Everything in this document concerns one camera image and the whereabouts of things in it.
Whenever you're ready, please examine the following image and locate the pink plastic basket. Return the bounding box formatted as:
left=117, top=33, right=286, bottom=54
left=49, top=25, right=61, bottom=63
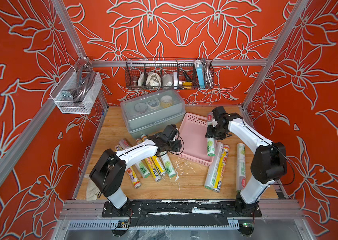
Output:
left=178, top=113, right=212, bottom=166

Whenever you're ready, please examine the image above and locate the long yellow wrap roll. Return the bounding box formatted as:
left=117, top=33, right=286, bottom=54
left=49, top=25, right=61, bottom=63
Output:
left=212, top=145, right=230, bottom=193

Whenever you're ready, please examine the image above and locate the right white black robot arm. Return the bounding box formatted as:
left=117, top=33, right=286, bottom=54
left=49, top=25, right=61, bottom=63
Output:
left=205, top=107, right=287, bottom=211

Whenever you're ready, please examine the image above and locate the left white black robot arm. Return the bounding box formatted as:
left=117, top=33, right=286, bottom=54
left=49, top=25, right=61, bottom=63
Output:
left=90, top=125, right=182, bottom=210

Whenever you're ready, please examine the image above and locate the green capped wrap roll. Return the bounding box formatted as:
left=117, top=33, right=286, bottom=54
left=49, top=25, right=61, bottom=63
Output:
left=119, top=138, right=151, bottom=179

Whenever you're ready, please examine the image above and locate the long white green wrap roll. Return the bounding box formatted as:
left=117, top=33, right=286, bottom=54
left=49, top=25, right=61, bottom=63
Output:
left=204, top=142, right=223, bottom=190

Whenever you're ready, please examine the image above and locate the grey lidded storage box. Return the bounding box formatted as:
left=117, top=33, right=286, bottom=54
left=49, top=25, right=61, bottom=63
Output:
left=121, top=90, right=186, bottom=139

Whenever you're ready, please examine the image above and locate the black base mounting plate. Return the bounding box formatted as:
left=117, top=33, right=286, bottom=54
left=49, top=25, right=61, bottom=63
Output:
left=102, top=200, right=262, bottom=218

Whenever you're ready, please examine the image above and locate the white cloth glove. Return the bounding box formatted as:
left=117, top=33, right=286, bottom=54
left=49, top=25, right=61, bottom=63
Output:
left=84, top=174, right=101, bottom=201

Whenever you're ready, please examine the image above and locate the black handled screwdriver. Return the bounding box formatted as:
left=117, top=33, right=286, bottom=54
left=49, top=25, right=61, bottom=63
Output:
left=175, top=60, right=192, bottom=83

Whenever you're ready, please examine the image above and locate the blue box in wire basket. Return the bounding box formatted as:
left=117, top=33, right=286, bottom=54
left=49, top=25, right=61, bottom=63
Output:
left=194, top=60, right=205, bottom=89

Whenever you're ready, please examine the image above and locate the black wire wall basket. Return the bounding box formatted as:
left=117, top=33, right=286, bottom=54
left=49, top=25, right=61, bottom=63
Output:
left=125, top=58, right=215, bottom=90

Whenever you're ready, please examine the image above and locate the clear wall bin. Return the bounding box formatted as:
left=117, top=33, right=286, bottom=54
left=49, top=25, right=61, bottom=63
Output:
left=50, top=67, right=103, bottom=115

